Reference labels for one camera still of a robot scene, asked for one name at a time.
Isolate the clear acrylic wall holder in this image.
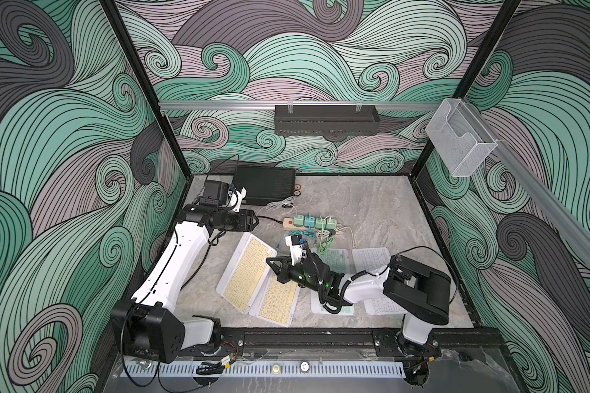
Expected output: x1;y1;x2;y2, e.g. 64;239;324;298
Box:
425;98;498;178

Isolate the black power cable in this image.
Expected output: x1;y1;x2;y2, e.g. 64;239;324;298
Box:
180;214;285;291

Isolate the white charging cable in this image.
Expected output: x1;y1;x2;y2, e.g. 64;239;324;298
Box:
262;194;298;212

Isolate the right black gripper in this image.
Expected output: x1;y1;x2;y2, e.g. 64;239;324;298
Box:
266;256;325;296

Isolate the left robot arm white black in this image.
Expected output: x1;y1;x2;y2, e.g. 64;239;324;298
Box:
110;205;259;364

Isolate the white wireless keyboard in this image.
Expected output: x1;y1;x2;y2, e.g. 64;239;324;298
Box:
352;247;406;315

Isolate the black computer box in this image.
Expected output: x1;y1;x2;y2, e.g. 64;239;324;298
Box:
233;166;296;206

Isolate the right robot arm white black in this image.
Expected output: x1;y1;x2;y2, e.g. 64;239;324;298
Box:
265;252;451;346

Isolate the aluminium wall rail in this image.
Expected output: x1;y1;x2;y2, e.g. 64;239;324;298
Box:
159;100;440;111

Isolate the green wireless keyboard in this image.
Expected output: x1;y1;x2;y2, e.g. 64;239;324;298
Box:
310;247;354;315

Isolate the teal charging cable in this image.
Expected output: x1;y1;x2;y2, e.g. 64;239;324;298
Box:
294;228;321;252

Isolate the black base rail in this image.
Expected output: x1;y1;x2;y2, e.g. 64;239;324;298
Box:
112;326;507;358

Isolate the black wall shelf tray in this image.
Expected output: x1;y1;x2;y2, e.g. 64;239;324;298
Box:
274;104;380;137

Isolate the white slotted cable duct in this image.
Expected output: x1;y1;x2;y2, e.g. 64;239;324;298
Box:
127;360;406;379

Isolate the yellow wireless keyboard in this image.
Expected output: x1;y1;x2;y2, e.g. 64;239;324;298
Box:
216;233;277;314
249;273;300;328

